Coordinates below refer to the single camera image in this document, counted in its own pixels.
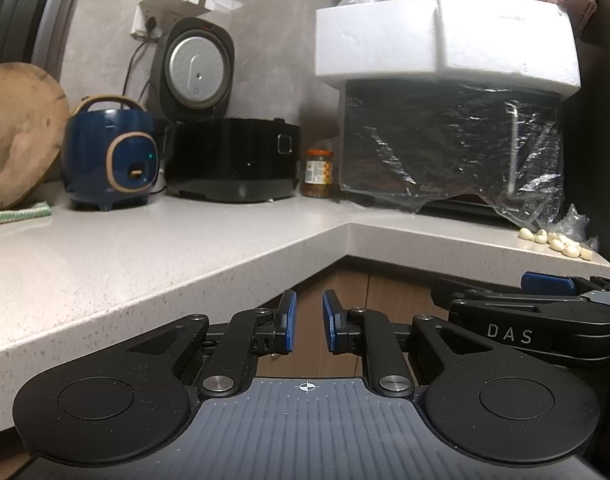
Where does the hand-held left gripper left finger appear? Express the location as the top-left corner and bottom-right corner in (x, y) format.
(127, 289), (299, 396)

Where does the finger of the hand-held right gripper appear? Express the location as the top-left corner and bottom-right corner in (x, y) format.
(431, 272), (593, 311)
(447, 296), (610, 368)

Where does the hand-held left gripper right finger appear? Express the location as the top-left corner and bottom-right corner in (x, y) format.
(322, 289), (486, 396)

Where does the wooden cabinet door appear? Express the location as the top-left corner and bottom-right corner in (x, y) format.
(257, 266), (370, 379)
(365, 271), (438, 332)

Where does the pile of garlic cloves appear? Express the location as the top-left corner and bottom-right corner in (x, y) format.
(518, 227), (597, 262)

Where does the glass jar with orange lid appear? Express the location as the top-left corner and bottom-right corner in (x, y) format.
(303, 148), (335, 199)

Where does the black rice cooker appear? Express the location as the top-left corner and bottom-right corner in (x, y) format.
(152, 16), (303, 205)

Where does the plastic-wrapped black oven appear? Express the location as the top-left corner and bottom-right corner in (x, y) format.
(337, 79), (567, 234)

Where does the blue rice cooker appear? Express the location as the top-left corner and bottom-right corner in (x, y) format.
(61, 95), (161, 212)

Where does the green white knitted cloth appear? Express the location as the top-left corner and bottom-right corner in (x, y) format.
(0, 201), (54, 228)

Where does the round wooden cutting board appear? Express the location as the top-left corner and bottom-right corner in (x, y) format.
(0, 62), (71, 214)

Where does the black power cable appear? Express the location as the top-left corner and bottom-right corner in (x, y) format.
(121, 17), (159, 107)

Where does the dark window frame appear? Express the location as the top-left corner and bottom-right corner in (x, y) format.
(0, 0), (94, 69)

